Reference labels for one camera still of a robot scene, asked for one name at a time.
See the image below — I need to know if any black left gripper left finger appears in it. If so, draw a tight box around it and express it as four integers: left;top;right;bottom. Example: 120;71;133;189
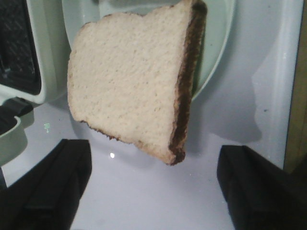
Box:
0;139;92;230

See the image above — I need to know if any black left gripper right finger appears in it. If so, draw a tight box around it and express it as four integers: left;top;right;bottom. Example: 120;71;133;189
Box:
217;145;307;230

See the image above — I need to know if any mint green breakfast maker lid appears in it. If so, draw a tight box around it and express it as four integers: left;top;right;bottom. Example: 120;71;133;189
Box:
0;97;34;166

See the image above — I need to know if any white bread slice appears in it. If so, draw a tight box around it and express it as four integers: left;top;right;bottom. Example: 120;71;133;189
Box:
67;0;207;165

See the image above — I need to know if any mint green breakfast maker base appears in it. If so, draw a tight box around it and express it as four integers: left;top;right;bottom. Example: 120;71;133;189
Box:
0;0;71;104

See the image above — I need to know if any mint green round plate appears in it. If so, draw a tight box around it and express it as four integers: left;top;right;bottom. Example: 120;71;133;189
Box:
62;0;236;99

